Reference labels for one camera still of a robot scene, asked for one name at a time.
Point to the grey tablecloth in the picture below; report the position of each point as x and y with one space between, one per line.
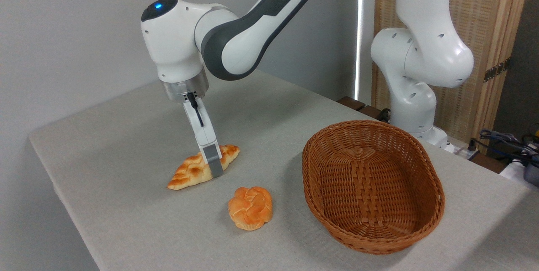
126 157

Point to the round braided bread bun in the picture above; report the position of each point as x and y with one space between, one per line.
250 208

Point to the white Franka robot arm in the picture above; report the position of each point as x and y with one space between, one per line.
236 43

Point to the dark brown wooden furniture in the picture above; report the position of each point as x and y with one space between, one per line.
353 103

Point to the bamboo folding screen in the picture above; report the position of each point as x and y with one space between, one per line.
488 10

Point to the metal screen hinge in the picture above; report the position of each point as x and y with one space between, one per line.
497 70

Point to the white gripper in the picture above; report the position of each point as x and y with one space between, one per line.
204 130

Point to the long braided bread loaf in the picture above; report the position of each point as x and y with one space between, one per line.
189 174

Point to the brown oval wicker basket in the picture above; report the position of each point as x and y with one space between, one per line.
379 212

